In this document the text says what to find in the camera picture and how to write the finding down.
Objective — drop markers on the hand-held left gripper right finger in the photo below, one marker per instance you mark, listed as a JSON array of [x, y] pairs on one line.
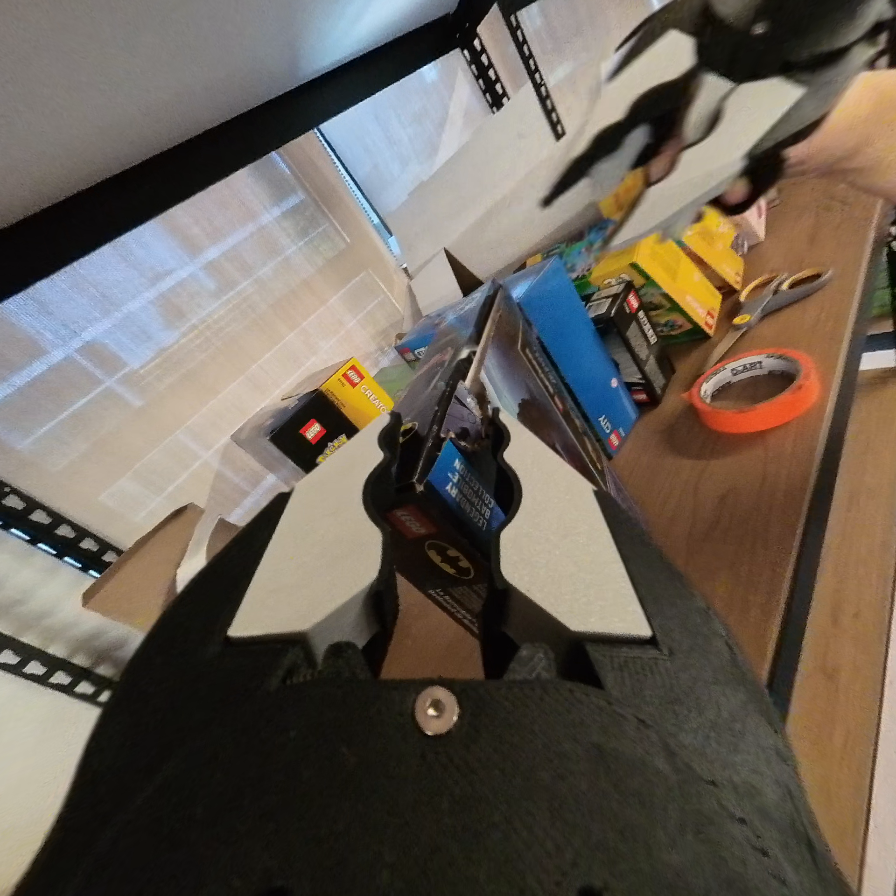
[[574, 560]]

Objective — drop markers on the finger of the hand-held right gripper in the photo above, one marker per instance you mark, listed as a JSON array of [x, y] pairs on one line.
[[644, 129], [672, 21]]

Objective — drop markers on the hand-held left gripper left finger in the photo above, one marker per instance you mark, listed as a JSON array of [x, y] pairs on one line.
[[308, 560]]

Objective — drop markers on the black bat logo box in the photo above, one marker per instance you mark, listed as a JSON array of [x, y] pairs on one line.
[[448, 560]]

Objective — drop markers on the orange tape roll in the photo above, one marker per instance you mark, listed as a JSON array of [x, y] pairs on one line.
[[756, 416]]

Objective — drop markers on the small blue toy car box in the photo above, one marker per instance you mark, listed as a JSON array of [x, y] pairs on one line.
[[420, 353]]

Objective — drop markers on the person's right hand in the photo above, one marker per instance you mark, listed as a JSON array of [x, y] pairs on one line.
[[854, 133]]

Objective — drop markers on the black box yellow logo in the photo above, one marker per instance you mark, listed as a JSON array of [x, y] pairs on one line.
[[315, 434]]

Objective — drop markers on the small yellow toy box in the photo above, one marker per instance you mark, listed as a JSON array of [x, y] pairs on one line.
[[714, 245]]

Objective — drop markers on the yellow toy box green picture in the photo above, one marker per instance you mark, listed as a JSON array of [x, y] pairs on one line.
[[665, 273]]

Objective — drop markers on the open brown cardboard box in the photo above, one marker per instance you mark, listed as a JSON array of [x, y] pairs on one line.
[[140, 574]]

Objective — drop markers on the yellow toy box brown side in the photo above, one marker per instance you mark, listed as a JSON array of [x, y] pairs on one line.
[[357, 392]]

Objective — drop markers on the large blue toy box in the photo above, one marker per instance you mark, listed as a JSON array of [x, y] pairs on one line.
[[567, 350]]

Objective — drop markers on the grey yellow scissors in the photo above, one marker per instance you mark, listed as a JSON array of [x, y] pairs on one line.
[[777, 297]]

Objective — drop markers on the black racing toy box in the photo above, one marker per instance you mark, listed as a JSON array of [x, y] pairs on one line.
[[637, 350]]

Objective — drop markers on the wooden shelf board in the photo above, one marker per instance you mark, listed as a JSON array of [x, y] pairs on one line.
[[833, 700]]

